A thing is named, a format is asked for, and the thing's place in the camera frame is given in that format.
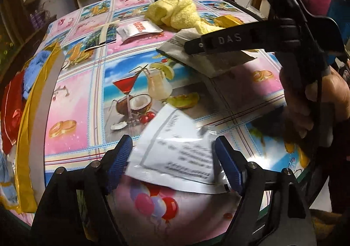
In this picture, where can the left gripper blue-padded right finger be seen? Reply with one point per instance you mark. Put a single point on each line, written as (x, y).
(233, 164)

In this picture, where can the purple bottle left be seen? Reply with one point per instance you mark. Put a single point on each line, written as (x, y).
(33, 22)

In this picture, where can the gold-edged white tray box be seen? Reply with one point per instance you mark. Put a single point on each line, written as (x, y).
(29, 171)

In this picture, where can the white pouch text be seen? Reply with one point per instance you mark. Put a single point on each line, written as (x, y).
(172, 151)

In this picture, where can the purple bottle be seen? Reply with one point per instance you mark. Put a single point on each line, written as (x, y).
(33, 22)
(40, 17)

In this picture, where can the colourful printed tablecloth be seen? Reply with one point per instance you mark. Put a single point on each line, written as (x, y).
(97, 97)

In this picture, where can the white sachet red text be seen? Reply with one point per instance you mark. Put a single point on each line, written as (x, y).
(138, 28)

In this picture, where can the yellow towel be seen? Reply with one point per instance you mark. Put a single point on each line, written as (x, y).
(178, 14)

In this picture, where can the person in maroon top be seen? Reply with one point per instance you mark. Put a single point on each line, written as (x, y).
(338, 10)

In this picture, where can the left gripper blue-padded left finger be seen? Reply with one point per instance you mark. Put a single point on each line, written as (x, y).
(117, 160)

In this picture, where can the purple bottle right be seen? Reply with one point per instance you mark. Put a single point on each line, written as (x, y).
(40, 17)

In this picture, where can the red foil snack bag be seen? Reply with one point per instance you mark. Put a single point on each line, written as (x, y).
(12, 108)

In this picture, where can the white blue printed pouch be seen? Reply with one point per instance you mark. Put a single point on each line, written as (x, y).
(9, 195)

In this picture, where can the light blue towel roll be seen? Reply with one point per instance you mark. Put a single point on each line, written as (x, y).
(32, 71)

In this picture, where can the grey silver pouch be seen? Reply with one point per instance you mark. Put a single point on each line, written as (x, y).
(211, 65)

